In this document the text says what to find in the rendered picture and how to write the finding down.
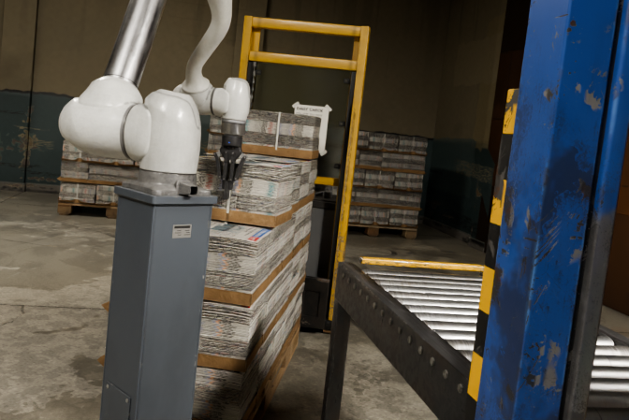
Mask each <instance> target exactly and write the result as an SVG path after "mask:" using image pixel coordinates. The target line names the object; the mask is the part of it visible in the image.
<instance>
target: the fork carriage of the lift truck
mask: <svg viewBox="0 0 629 420"><path fill-rule="evenodd" d="M304 282H305V284H304V290H303V292H302V305H301V317H300V326H303V327H309V328H316V329H324V327H325V321H326V312H327V305H328V296H329V279H324V278H317V277H310V276H306V277H305V281H304Z"/></svg>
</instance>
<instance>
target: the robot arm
mask: <svg viewBox="0 0 629 420"><path fill-rule="evenodd" d="M166 2H167V0H130V1H129V4H128V7H127V10H126V12H125V15H124V19H123V22H122V25H121V28H120V31H119V34H118V36H117V38H116V41H115V44H114V47H113V50H112V53H111V56H110V59H109V62H108V65H107V68H106V71H105V74H104V76H103V77H101V78H99V79H97V80H94V81H92V82H91V84H90V85H89V87H88V88H87V89H86V90H85V91H84V92H83V93H82V94H81V95H80V97H76V98H73V99H72V100H71V101H69V102H68V103H67V104H66V105H65V106H64V108H63V110H62V112H61V114H60V117H59V130H60V133H61V135H62V137H63V138H64V139H65V140H66V141H67V142H69V143H70V144H71V145H73V146H74V147H76V148H77V149H79V150H81V151H82V152H86V153H90V154H92V155H97V156H102V157H108V158H116V159H133V160H135V161H138V162H139V176H138V179H137V180H134V181H123V183H122V187H125V188H130V189H134V190H138V191H141V192H144V193H147V194H150V195H153V196H211V191H210V190H207V189H205V188H202V187H199V186H197V164H198V159H199V152H200V140H201V125H200V118H199V115H217V116H221V117H222V125H221V133H222V134H223V135H222V145H221V148H220V151H218V152H214V153H213V155H214V157H215V161H216V168H217V176H218V178H219V179H221V180H222V181H223V182H222V189H224V198H223V199H229V192H230V190H232V189H233V182H234V181H236V180H238V179H239V177H240V175H241V170H242V167H243V164H244V162H245V161H246V159H247V158H248V156H246V155H244V154H243V153H242V149H241V145H242V137H241V136H244V135H245V125H246V119H247V116H248V114H249V109H250V86H249V83H248V82H247V81H246V80H244V79H241V78H228V79H227V81H226V82H225V84H224V88H214V87H212V85H211V84H210V82H209V80H208V79H206V78H204V77H203V76H202V73H201V70H202V67H203V66H204V64H205V63H206V61H207V60H208V59H209V57H210V56H211V55H212V53H213V52H214V51H215V49H216V48H217V47H218V45H219V44H220V43H221V41H222V40H223V38H224V37H225V35H226V34H227V31H228V28H229V25H230V22H231V16H232V0H208V3H209V6H210V9H211V13H212V21H211V24H210V26H209V28H208V30H207V32H206V33H205V35H204V36H203V38H202V39H201V40H200V42H199V43H198V45H197V47H196V48H195V50H194V51H193V53H192V55H191V56H190V58H189V60H188V63H187V66H186V71H185V81H184V82H183V83H182V84H180V85H178V86H177V87H176V88H174V90H173V92H172V91H167V90H163V89H159V90H157V91H155V92H152V93H150V94H149V95H148V96H147V97H146V98H145V103H144V104H142V103H143V99H142V97H141V94H140V92H139V90H138V88H139V83H140V80H141V77H142V74H143V71H144V68H145V66H146V63H147V60H148V57H149V54H150V51H151V47H152V45H153V42H154V37H155V34H156V31H157V28H158V25H159V23H160V20H161V17H162V14H163V10H164V7H165V4H166ZM221 154H222V156H223V157H224V170H223V174H222V167H221V159H220V156H221ZM239 157H241V160H240V163H239V166H238V169H237V172H236V174H235V165H236V160H237V159H238V158H239ZM229 160H230V173H229V180H227V172H228V163H229ZM234 174H235V177H234Z"/></svg>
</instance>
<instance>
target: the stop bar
mask: <svg viewBox="0 0 629 420"><path fill-rule="evenodd" d="M358 261H359V262H360V263H361V264H364V265H378V266H393V267H408V268H436V269H450V270H464V271H479V272H483V271H484V267H483V266H481V265H472V264H459V263H445V262H431V261H417V260H403V259H389V258H375V257H360V258H359V260H358Z"/></svg>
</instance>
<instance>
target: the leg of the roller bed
mask: <svg viewBox="0 0 629 420"><path fill-rule="evenodd" d="M350 322H351V316H350V315H349V314H348V313H347V312H346V310H345V309H344V308H343V307H342V306H341V304H340V303H339V302H338V301H337V300H336V299H334V306H333V314H332V323H331V331H330V339H329V355H328V364H327V371H326V380H325V388H324V399H323V405H322V413H321V420H339V418H340V410H341V402H342V393H343V386H344V371H345V362H346V354H347V346H348V338H349V330H350Z"/></svg>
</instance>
